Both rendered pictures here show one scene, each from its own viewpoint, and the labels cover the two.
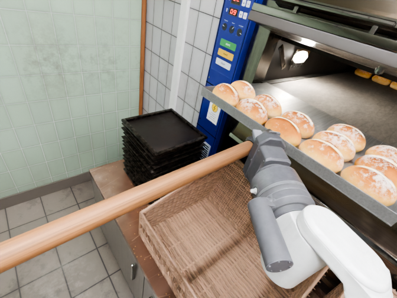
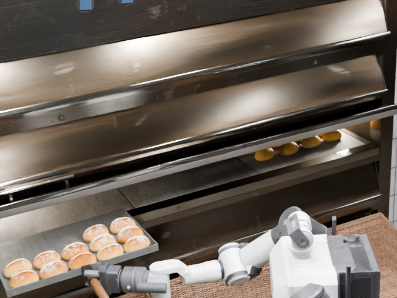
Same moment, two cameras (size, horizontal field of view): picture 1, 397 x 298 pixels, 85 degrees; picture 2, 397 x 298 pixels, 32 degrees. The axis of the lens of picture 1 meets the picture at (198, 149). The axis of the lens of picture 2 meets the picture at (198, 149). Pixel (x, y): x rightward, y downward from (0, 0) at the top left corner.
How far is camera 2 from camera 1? 2.00 m
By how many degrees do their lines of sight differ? 58
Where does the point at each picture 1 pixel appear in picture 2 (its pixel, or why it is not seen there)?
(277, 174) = (128, 272)
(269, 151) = (111, 270)
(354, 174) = (131, 246)
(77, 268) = not seen: outside the picture
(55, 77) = not seen: outside the picture
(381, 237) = (150, 260)
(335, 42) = (59, 200)
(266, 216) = (147, 284)
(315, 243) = (163, 272)
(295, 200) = (143, 272)
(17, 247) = not seen: outside the picture
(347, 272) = (175, 268)
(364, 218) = (136, 261)
